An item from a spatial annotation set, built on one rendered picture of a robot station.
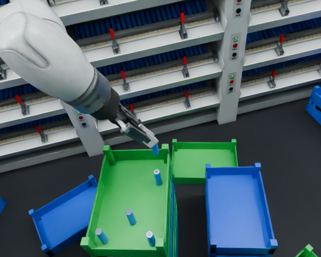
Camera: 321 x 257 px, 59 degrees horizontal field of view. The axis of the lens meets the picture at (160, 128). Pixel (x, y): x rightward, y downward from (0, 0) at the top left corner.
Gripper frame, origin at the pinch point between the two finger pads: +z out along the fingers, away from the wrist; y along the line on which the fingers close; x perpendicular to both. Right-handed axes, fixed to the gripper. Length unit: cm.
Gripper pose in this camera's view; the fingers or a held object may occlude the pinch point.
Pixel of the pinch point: (145, 135)
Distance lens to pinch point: 75.5
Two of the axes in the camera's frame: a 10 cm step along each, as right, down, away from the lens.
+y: 4.5, 6.3, -6.3
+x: 7.5, -6.5, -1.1
